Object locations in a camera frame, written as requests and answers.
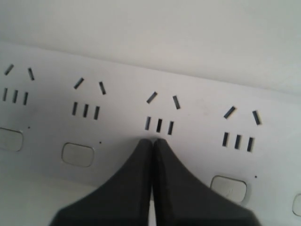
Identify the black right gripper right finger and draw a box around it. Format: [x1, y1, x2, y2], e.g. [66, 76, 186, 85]
[153, 139, 260, 226]

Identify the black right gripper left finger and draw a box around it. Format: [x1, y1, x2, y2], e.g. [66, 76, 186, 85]
[50, 139, 153, 226]

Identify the white power strip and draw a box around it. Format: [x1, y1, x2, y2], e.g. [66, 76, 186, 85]
[0, 42, 301, 224]

